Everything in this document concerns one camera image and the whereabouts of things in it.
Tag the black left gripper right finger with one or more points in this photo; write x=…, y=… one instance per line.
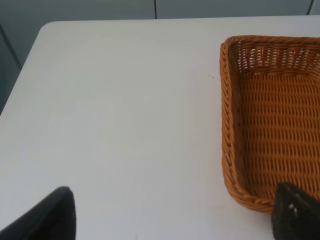
x=295, y=214

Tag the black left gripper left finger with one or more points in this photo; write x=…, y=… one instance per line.
x=53, y=218

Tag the brown wicker basket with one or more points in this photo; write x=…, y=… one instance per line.
x=270, y=116

